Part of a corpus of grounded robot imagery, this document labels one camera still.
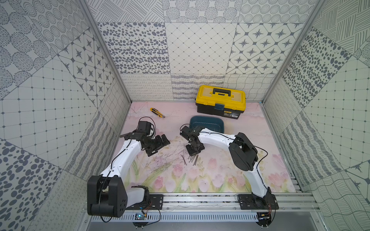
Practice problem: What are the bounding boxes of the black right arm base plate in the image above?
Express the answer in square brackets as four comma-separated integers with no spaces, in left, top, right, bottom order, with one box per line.
[237,193,279,210]

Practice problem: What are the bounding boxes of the teal plastic storage box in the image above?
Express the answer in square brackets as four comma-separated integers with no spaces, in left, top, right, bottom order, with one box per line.
[190,116,225,133]

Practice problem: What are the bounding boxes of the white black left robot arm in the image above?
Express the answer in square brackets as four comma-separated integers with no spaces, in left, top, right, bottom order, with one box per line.
[87,120,170,218]

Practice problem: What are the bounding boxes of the steel nail pile middle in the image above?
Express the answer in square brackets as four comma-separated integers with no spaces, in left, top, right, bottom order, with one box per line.
[189,156,196,163]

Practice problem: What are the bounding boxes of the white perforated cable duct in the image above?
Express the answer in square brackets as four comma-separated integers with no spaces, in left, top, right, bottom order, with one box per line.
[91,213,259,223]

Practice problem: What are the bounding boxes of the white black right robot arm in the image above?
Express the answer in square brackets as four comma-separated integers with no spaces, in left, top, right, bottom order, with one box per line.
[180,126,271,203]

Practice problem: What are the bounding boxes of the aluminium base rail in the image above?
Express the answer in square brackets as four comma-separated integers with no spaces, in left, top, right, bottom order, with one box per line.
[162,193,319,212]

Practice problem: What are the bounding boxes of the yellow black utility knife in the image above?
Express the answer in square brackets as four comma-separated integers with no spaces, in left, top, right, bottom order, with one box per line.
[150,108,165,118]

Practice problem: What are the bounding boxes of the yellow black toolbox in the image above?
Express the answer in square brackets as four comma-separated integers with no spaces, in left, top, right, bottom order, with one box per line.
[196,85,246,119]

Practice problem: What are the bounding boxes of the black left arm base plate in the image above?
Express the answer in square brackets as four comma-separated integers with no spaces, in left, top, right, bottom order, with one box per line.
[127,194,164,210]

